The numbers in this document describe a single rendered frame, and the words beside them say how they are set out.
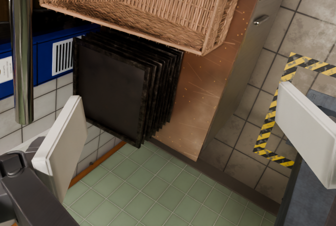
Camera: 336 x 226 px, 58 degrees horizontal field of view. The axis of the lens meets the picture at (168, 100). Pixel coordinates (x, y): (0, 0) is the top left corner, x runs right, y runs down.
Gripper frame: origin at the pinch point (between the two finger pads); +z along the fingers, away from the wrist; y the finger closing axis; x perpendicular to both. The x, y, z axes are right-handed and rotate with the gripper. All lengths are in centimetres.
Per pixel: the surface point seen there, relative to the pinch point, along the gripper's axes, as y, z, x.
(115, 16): -13, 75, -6
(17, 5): -20.1, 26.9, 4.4
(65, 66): -34, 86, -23
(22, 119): -25.4, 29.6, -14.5
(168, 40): 1, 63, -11
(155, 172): -8, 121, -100
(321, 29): 68, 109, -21
